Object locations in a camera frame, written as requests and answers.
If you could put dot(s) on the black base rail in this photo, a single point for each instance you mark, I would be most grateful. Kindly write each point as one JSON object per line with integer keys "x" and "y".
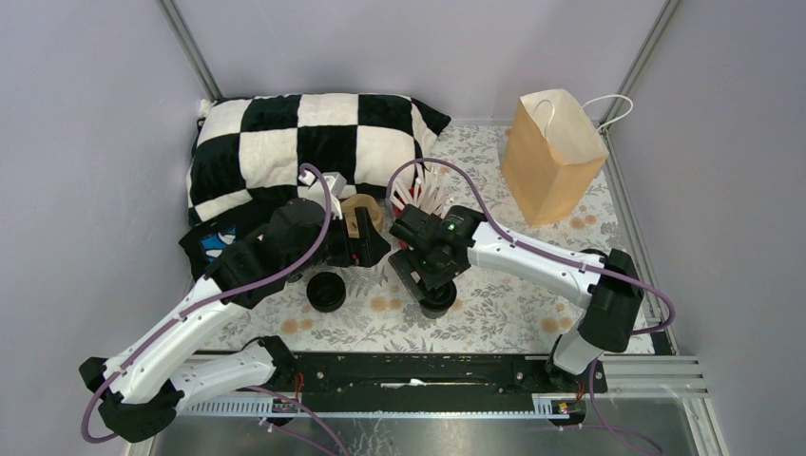
{"x": 419, "y": 382}

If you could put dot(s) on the black white checkered pillow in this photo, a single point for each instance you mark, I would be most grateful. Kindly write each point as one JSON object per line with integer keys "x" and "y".
{"x": 250, "y": 149}

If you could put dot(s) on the floral table mat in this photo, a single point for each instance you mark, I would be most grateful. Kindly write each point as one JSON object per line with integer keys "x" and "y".
{"x": 493, "y": 311}

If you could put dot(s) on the black paper coffee cup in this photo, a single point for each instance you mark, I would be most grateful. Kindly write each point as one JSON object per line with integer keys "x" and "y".
{"x": 436, "y": 302}

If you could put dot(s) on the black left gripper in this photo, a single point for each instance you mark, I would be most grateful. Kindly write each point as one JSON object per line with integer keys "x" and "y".
{"x": 372, "y": 244}

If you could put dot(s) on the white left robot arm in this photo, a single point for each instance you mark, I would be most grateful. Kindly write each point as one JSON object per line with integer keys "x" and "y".
{"x": 140, "y": 391}

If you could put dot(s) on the stack of black lids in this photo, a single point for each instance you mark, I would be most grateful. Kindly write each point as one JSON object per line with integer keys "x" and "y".
{"x": 326, "y": 292}

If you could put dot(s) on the brown paper bag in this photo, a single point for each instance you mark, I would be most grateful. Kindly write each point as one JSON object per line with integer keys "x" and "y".
{"x": 553, "y": 153}

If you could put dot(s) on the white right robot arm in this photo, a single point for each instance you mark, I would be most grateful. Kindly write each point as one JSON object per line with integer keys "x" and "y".
{"x": 436, "y": 250}

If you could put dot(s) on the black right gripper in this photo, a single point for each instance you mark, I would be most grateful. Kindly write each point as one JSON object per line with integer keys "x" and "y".
{"x": 434, "y": 279}

